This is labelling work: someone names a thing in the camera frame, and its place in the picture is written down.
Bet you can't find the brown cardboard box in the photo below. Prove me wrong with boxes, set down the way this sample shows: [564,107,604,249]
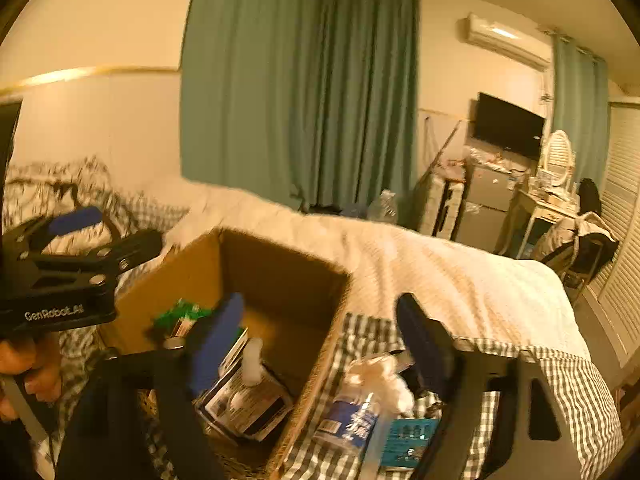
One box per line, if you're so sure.
[97,227,351,480]

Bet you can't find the black white patterned pillow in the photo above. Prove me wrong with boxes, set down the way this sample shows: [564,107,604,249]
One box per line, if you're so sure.
[2,155,146,261]

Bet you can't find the black fluffy garment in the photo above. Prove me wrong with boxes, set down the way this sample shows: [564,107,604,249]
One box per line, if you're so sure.
[577,178,602,218]

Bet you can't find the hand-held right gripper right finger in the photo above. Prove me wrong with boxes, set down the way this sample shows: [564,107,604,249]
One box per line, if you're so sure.
[396,293,583,480]

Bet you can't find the thin broom sticks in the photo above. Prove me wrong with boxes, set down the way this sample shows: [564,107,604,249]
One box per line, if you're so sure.
[420,115,463,186]

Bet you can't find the white fluffy blanket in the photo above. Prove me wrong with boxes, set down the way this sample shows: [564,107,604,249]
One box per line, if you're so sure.
[165,175,593,361]

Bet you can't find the dark chair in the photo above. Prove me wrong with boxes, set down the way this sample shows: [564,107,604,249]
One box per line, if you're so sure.
[560,240,613,301]

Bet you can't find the black television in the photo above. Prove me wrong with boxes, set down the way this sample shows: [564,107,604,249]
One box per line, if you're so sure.
[472,91,547,162]

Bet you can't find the white printed pouch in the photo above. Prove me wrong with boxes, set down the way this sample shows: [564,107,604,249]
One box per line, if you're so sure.
[200,360,296,443]

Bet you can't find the white air conditioner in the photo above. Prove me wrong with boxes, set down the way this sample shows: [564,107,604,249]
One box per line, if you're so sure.
[466,12,551,72]

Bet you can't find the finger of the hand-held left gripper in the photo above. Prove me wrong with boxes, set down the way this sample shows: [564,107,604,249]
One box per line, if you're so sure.
[4,206,104,262]
[27,229,166,287]

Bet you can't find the person's left hand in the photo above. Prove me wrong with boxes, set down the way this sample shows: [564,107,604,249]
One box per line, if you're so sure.
[0,332,65,423]

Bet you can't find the white louvered wardrobe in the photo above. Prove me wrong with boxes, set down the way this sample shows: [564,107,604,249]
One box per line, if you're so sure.
[582,101,640,361]

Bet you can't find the clear plastic water bottle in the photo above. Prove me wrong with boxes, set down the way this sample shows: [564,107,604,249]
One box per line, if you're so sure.
[367,189,399,226]

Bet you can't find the teal packet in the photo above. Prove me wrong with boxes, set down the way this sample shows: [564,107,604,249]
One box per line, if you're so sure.
[380,417,441,468]

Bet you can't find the white storage rack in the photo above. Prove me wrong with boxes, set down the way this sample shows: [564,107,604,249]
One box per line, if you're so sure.
[415,170,466,238]

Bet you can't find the grey mini fridge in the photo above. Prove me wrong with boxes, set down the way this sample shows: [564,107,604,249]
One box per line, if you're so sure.
[457,157,523,253]

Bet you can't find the oval white mirror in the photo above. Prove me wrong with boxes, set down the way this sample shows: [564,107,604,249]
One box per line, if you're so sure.
[539,130,576,188]

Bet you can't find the white dressing table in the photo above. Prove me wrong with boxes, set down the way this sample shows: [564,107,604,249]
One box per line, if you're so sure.
[512,180,581,261]

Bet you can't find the narrow green curtain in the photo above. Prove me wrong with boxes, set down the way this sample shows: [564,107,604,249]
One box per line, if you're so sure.
[550,35,611,193]

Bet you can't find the chair with backpack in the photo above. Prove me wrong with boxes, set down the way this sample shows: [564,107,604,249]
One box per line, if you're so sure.
[530,211,621,281]

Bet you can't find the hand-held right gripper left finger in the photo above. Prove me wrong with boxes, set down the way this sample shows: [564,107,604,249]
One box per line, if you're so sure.
[55,292,246,480]

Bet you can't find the blue label cotton swab jar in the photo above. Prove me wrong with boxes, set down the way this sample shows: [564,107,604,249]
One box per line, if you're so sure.
[312,355,391,456]

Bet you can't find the wide green curtain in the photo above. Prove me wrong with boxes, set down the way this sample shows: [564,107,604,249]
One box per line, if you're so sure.
[180,0,420,211]

